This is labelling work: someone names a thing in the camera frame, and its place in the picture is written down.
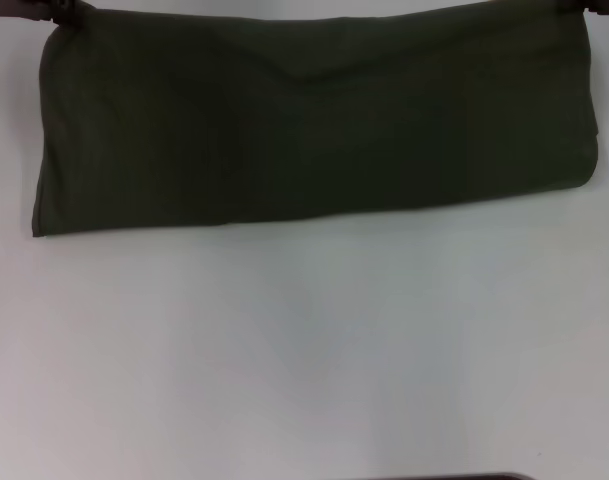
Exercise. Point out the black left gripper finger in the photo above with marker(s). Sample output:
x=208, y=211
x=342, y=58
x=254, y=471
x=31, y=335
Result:
x=71, y=11

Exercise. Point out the dark green FREE! t-shirt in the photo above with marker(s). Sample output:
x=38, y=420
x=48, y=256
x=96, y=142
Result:
x=309, y=125

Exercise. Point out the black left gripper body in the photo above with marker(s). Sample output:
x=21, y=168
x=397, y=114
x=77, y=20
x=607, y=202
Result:
x=14, y=7

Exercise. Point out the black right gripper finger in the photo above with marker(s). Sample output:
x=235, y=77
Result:
x=601, y=5

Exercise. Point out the dark robot torso edge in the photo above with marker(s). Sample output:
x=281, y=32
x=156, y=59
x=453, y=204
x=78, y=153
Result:
x=394, y=477

